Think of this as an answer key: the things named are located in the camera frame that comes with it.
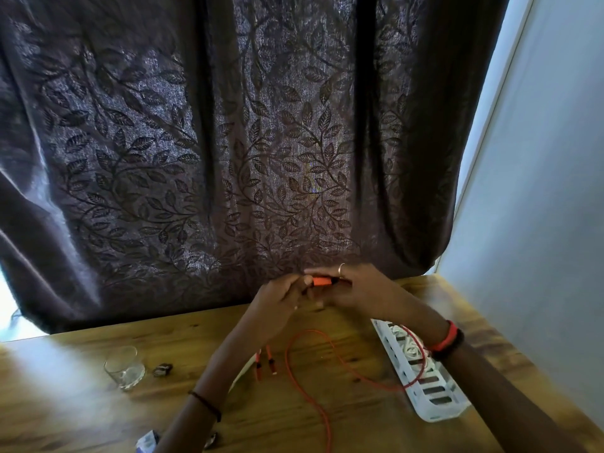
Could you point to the person's right hand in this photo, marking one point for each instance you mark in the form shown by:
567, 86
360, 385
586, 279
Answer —
377, 292

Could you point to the brown leaf-patterned curtain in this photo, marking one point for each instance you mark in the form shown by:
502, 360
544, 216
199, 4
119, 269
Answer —
236, 136

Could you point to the person's left forearm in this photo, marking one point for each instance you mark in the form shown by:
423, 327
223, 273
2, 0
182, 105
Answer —
203, 401

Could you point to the clear drinking glass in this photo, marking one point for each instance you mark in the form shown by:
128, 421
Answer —
125, 368

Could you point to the small round silver object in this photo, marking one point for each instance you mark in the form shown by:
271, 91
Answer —
211, 441

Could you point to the pale green plastic case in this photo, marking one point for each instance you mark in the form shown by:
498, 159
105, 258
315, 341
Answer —
240, 375

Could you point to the small dark metal clip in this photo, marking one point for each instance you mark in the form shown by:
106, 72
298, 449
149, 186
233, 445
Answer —
162, 370

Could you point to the white and blue eraser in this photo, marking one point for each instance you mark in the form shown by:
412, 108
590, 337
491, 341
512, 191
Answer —
147, 442

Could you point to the person's left hand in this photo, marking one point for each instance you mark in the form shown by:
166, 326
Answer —
278, 306

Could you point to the red wristband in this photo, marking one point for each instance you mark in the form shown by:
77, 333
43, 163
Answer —
447, 338

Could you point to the white plastic slotted basket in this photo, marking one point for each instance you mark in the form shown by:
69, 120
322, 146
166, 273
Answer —
424, 401

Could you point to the black thread wristband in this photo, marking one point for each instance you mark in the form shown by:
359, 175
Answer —
207, 404

